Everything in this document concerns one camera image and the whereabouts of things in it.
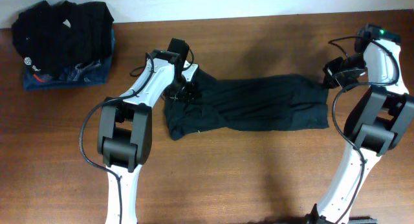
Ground dark teal t-shirt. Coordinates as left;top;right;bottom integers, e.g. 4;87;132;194
164;69;329;140

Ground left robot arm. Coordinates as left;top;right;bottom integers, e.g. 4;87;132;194
98;50;199;223

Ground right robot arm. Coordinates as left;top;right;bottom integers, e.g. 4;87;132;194
303;23;413;224

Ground folded blue jeans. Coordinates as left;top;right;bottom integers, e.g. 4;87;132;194
22;28;116;91

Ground black folded sweater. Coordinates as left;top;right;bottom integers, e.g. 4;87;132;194
12;1;114;78

